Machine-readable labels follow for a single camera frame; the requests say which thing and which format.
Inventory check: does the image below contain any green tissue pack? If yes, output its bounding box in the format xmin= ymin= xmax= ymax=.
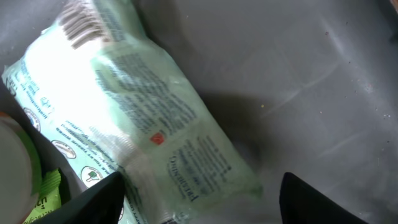
xmin=2 ymin=0 xmax=262 ymax=223

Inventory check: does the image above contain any cup noodles container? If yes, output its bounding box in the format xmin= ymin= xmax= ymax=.
xmin=1 ymin=112 xmax=42 ymax=224

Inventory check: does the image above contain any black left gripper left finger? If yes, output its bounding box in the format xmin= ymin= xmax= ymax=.
xmin=34 ymin=172 xmax=125 ymax=224

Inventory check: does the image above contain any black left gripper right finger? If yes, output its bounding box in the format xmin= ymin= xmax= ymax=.
xmin=279 ymin=172 xmax=366 ymax=224

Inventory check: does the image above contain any green snack bag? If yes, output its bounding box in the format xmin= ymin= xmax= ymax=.
xmin=23 ymin=169 xmax=62 ymax=224

